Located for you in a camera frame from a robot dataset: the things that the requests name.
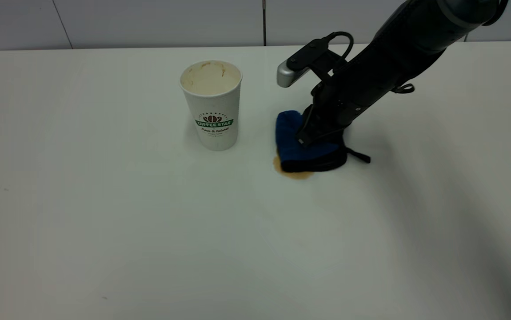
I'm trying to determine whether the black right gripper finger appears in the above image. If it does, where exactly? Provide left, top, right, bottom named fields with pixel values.
left=297, top=105, right=328, bottom=148
left=326, top=126, right=352, bottom=144

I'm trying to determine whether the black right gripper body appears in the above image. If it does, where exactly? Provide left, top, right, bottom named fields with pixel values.
left=311, top=66, right=390, bottom=130

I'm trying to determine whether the blue cloth with black trim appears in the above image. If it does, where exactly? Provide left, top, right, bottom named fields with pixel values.
left=275, top=110, right=371, bottom=173

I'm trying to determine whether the white paper coffee cup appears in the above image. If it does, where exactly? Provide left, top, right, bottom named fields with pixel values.
left=180, top=60, right=243, bottom=152

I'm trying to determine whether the brown coffee spill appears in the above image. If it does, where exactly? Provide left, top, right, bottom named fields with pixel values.
left=273, top=156, right=315, bottom=180

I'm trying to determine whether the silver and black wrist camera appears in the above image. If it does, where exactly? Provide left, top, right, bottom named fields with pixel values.
left=276, top=38, right=344, bottom=88

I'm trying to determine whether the black camera cable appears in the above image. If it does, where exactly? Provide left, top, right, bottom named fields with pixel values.
left=326, top=31, right=355, bottom=63

